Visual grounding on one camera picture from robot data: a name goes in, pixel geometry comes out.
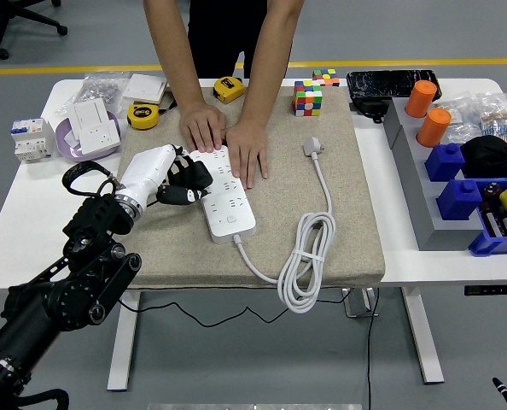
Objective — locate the white wall socket panel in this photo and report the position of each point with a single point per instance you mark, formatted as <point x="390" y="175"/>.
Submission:
<point x="102" y="136"/>

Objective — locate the person's left hand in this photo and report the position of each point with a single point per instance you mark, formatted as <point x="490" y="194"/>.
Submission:
<point x="247" y="147"/>

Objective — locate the person's right hand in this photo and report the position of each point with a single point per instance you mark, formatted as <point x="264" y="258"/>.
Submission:
<point x="203" y="126"/>

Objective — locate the black cracked tray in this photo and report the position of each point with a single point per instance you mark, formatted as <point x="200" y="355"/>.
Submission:
<point x="381" y="83"/>

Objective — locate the person's right forearm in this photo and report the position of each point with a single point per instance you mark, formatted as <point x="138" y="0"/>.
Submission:
<point x="174" y="51"/>

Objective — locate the large colourful puzzle cube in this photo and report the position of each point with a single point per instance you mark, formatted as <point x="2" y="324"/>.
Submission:
<point x="308" y="100"/>

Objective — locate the white circuit breaker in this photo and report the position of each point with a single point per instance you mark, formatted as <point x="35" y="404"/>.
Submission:
<point x="31" y="141"/>

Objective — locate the white switch panel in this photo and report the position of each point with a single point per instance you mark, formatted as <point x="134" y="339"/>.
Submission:
<point x="144" y="87"/>

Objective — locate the orange cylinder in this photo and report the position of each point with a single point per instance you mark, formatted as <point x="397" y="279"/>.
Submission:
<point x="420" y="100"/>
<point x="432" y="128"/>

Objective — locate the black office chair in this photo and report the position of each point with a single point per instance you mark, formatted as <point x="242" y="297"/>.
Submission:
<point x="1" y="25"/>

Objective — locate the metal bracket under table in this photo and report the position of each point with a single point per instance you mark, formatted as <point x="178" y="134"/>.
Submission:
<point x="356" y="305"/>

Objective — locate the white table leg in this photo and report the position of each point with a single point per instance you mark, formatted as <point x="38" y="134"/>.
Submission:
<point x="424" y="341"/>
<point x="121" y="371"/>

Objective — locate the grey stepped block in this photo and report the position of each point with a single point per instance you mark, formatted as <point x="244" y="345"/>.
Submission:
<point x="411" y="179"/>

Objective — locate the person's left forearm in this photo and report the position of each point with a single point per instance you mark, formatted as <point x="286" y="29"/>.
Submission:
<point x="272" y="55"/>

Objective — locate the clear bag of screws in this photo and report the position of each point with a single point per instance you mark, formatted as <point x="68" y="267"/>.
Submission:
<point x="100" y="87"/>

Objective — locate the grey-brown mat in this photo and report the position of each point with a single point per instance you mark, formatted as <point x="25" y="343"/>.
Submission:
<point x="279" y="243"/>

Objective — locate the blue plastic block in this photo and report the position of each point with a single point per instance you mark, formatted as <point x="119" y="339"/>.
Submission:
<point x="443" y="162"/>
<point x="458" y="200"/>

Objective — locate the dark brown bottle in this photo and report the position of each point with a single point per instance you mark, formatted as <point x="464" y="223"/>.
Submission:
<point x="491" y="191"/>

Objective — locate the small colourful puzzle cube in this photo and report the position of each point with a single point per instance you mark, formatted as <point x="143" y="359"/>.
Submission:
<point x="327" y="77"/>

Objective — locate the black cloth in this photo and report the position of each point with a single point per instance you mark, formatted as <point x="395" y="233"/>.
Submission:
<point x="492" y="156"/>

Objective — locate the clear plastic bag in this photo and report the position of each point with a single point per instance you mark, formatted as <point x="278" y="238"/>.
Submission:
<point x="460" y="119"/>

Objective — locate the black power adapter plug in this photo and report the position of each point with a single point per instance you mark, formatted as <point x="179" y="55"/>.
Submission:
<point x="196" y="175"/>

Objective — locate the black table control panel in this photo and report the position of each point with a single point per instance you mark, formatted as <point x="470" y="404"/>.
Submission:
<point x="492" y="290"/>

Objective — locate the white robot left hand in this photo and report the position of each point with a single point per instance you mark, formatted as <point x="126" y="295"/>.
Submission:
<point x="147" y="171"/>

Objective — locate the white power strip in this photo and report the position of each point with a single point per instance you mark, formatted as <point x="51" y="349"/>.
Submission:
<point x="232" y="213"/>

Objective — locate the square yellow tape measure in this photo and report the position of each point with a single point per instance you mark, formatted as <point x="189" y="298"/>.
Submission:
<point x="229" y="89"/>

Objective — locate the clear bag of resistors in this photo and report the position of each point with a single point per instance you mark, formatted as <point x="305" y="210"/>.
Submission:
<point x="501" y="119"/>

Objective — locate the round yellow tape measure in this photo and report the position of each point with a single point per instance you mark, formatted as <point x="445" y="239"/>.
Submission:
<point x="142" y="116"/>

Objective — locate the person's torso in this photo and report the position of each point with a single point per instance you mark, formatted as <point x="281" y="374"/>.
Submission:
<point x="223" y="34"/>

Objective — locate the blue plastic bin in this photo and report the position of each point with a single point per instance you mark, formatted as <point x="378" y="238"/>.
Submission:
<point x="492" y="247"/>

